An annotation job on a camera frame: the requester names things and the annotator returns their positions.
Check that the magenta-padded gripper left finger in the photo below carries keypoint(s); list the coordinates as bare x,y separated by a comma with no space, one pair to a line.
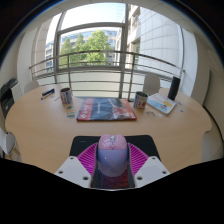
73,170

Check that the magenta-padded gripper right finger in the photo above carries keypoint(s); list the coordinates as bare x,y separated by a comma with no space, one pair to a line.
151,170

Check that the pink lilac computer mouse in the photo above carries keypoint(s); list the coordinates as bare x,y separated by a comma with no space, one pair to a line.
112,156

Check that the black mouse pad red-blue print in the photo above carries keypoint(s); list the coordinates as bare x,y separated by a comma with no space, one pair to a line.
83,143

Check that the small teal card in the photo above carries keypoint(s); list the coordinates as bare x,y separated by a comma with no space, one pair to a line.
70,114

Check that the red and blue magazine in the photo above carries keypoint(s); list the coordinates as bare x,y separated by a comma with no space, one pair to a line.
105,109

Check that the printed mug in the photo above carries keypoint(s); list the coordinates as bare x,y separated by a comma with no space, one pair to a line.
66,96
140,100

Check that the white chair wooden legs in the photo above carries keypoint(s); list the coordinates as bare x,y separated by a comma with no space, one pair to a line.
6,141

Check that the black cylindrical speaker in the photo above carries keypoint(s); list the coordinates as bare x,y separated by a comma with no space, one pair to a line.
174,88

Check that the black printer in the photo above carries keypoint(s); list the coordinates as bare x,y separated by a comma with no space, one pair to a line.
7,95

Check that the grey metal balcony railing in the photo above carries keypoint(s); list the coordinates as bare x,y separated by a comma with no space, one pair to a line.
100,67

